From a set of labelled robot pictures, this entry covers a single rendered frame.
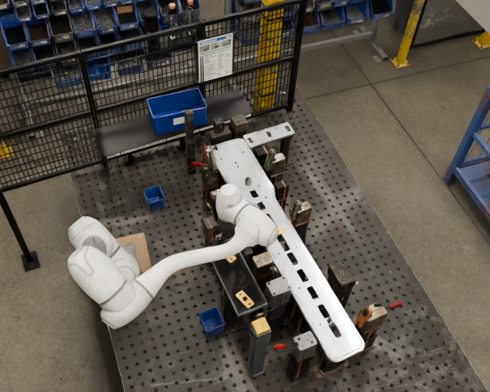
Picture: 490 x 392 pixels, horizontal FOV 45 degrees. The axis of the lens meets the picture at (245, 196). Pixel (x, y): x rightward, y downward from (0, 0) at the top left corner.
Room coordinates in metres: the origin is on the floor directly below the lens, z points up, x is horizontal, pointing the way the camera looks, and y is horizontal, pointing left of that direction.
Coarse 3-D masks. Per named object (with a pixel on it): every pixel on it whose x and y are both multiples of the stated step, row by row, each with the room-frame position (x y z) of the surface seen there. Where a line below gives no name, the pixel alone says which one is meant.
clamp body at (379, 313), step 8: (376, 304) 1.28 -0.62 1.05; (360, 312) 1.24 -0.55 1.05; (376, 312) 1.24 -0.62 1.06; (384, 312) 1.24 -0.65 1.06; (368, 320) 1.20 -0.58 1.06; (376, 320) 1.21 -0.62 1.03; (360, 328) 1.22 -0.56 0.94; (368, 328) 1.20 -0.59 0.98; (376, 328) 1.22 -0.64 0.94; (368, 336) 1.22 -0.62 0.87; (368, 344) 1.22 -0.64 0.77; (360, 352) 1.21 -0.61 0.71
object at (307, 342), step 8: (296, 336) 1.10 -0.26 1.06; (304, 336) 1.11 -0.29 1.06; (312, 336) 1.11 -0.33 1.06; (304, 344) 1.07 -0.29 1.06; (312, 344) 1.07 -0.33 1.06; (296, 352) 1.05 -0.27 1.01; (304, 352) 1.05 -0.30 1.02; (312, 352) 1.07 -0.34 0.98; (296, 360) 1.04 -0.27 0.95; (304, 360) 1.06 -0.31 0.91; (288, 368) 1.09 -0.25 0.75; (296, 368) 1.05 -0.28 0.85; (304, 368) 1.06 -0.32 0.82; (296, 376) 1.05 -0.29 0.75; (304, 376) 1.07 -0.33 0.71
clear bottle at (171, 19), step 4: (172, 4) 2.63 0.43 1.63; (172, 8) 2.61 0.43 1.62; (168, 12) 2.61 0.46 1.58; (172, 12) 2.60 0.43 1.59; (176, 12) 2.61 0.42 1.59; (168, 16) 2.60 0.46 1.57; (172, 16) 2.60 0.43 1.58; (176, 16) 2.60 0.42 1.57; (168, 20) 2.60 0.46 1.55; (172, 20) 2.59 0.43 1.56; (176, 20) 2.60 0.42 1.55; (168, 24) 2.60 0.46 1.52; (172, 24) 2.59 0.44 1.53; (176, 24) 2.60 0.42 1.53; (168, 28) 2.60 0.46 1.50; (172, 36) 2.59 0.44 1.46; (176, 36) 2.59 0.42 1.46
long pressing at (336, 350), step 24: (240, 144) 2.27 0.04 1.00; (240, 168) 2.09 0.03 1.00; (264, 192) 1.93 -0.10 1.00; (288, 240) 1.64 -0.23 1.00; (288, 264) 1.50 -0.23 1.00; (312, 264) 1.51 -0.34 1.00; (312, 312) 1.25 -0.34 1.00; (336, 312) 1.26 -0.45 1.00; (360, 336) 1.15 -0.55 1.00; (336, 360) 1.03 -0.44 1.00
